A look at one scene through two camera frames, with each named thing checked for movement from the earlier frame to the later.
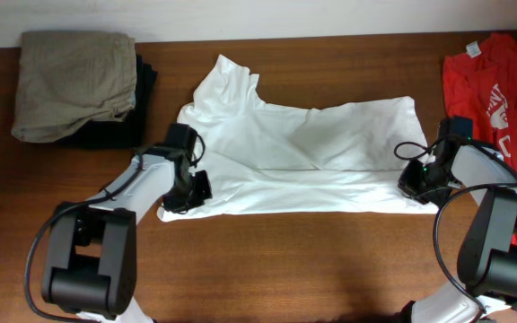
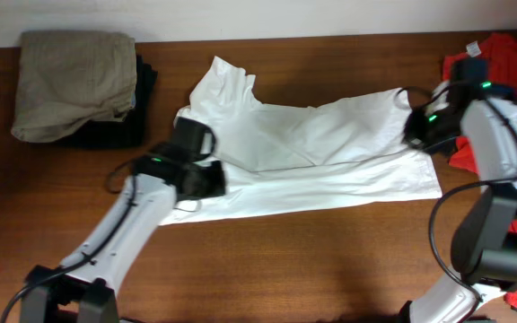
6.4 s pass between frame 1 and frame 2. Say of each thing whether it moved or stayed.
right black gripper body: moved
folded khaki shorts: stayed
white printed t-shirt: stayed
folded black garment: stayed
